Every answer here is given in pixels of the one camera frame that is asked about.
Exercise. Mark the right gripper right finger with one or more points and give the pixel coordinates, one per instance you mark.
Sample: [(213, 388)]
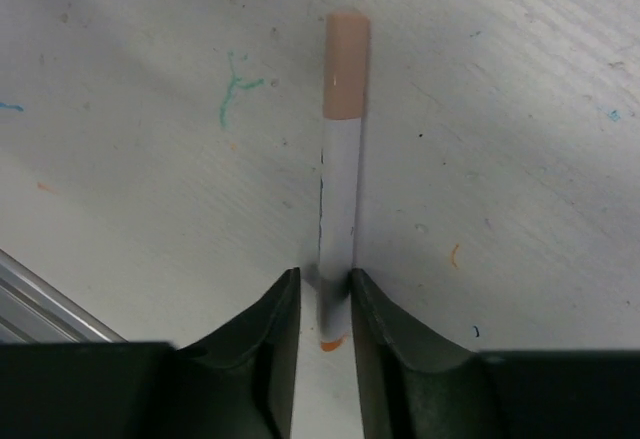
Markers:
[(415, 383)]

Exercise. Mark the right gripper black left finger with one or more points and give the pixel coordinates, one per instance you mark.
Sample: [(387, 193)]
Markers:
[(236, 382)]

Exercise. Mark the aluminium frame rail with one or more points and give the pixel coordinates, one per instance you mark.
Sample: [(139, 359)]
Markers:
[(32, 311)]

